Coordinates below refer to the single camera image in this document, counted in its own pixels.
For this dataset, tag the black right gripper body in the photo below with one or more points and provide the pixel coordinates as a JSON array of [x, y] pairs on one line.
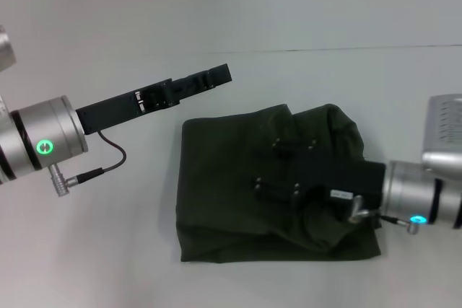
[[335, 178]]

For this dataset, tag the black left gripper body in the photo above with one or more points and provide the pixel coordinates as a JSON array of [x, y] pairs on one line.
[[126, 106]]

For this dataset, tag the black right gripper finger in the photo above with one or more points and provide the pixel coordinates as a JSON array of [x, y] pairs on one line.
[[281, 149], [274, 190]]

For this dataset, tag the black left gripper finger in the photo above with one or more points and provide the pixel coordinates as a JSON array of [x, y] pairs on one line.
[[202, 79]]

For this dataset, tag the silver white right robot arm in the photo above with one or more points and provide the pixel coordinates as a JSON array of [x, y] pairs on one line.
[[426, 192]]

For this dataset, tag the dark green printed T-shirt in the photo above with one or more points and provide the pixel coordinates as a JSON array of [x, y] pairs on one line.
[[223, 185]]

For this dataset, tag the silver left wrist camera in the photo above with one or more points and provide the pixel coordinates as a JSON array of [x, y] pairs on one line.
[[6, 50]]

